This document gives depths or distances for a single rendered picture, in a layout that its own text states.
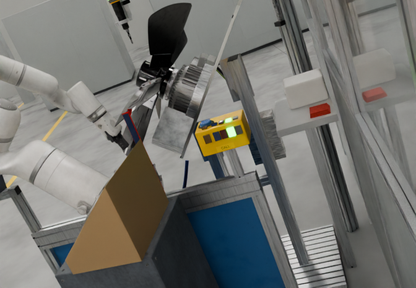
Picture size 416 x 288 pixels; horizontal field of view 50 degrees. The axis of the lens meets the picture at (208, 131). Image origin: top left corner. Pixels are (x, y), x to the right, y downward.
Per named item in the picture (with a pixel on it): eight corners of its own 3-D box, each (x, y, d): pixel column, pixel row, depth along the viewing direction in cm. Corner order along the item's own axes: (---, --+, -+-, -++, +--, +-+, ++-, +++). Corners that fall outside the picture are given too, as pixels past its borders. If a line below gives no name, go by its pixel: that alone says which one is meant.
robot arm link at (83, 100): (82, 119, 190) (91, 114, 182) (61, 95, 186) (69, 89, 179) (96, 108, 194) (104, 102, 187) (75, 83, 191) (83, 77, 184)
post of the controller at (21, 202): (42, 226, 175) (17, 184, 168) (38, 231, 172) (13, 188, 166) (36, 228, 175) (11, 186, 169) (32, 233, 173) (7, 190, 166)
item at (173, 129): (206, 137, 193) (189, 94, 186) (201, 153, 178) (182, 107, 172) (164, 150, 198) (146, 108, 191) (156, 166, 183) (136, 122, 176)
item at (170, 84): (179, 70, 199) (175, 69, 199) (177, 69, 185) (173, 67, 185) (168, 100, 200) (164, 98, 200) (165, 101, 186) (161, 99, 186)
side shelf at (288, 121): (327, 91, 206) (325, 85, 205) (338, 120, 173) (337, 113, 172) (276, 106, 212) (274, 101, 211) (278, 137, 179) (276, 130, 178)
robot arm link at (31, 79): (9, 93, 181) (80, 119, 196) (18, 82, 168) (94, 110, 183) (16, 73, 184) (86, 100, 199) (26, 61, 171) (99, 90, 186)
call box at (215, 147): (252, 135, 153) (242, 108, 150) (252, 148, 144) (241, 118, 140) (208, 148, 157) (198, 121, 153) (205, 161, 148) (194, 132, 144)
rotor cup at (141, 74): (174, 67, 199) (147, 57, 198) (172, 66, 184) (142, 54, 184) (163, 98, 200) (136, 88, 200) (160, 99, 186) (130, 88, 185)
